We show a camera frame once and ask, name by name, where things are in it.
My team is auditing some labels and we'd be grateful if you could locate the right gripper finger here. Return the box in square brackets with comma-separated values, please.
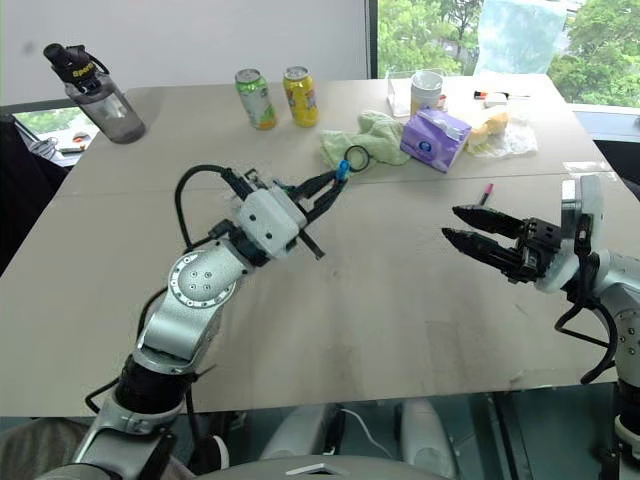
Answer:
[440, 227, 522, 275]
[451, 203, 525, 240]

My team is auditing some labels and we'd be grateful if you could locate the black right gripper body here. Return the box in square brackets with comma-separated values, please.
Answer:
[506, 216, 565, 285]

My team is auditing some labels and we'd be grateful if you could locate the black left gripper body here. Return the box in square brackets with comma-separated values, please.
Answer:
[273, 182, 325, 260]

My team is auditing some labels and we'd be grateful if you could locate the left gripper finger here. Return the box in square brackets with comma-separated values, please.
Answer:
[298, 169, 343, 198]
[305, 178, 348, 225]

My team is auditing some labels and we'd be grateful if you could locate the light green cloth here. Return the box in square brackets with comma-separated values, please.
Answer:
[319, 110, 412, 172]

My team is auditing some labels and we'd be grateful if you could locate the yellow drink can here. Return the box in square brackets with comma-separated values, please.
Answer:
[282, 65, 321, 128]

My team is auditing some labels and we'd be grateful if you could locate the clear bag with bread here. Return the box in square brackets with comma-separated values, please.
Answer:
[463, 106, 540, 160]

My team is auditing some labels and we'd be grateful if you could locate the purple tissue pack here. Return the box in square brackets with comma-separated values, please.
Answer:
[399, 105, 473, 175]

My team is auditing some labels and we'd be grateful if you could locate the green drink can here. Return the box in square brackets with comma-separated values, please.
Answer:
[234, 68, 278, 132]

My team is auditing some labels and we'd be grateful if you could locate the clear plastic box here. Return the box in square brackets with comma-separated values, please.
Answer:
[385, 69, 447, 119]

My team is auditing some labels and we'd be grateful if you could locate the white paper cup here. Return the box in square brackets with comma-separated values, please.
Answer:
[410, 70, 446, 119]

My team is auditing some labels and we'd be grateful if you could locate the pale blue plastic bag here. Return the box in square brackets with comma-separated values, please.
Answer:
[476, 0, 570, 77]

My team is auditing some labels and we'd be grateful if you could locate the silver rounded shape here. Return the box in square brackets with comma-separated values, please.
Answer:
[261, 403, 347, 462]
[398, 398, 459, 479]

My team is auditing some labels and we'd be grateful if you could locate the grey sports water bottle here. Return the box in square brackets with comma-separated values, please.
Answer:
[42, 43, 147, 146]

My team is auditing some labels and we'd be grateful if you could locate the grey curved robot torso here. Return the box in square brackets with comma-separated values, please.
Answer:
[193, 451, 457, 480]

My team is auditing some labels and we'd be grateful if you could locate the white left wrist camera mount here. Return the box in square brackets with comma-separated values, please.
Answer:
[233, 189, 307, 260]

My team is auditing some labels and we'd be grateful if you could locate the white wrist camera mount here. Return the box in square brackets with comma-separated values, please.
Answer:
[233, 189, 307, 260]
[533, 173, 606, 294]

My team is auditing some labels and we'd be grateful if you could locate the black round ring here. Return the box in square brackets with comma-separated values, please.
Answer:
[343, 144, 372, 172]

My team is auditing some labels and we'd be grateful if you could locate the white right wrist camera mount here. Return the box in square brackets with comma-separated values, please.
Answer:
[533, 173, 606, 294]

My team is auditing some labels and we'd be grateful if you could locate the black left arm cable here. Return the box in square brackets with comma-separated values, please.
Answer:
[173, 163, 251, 249]

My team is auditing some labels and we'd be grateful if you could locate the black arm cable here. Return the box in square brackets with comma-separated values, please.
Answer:
[173, 163, 251, 249]
[553, 219, 619, 385]

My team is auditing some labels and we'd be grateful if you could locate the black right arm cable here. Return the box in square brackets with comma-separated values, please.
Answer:
[553, 219, 619, 385]

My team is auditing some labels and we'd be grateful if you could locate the white thin cable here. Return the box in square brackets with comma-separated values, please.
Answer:
[338, 408, 397, 459]

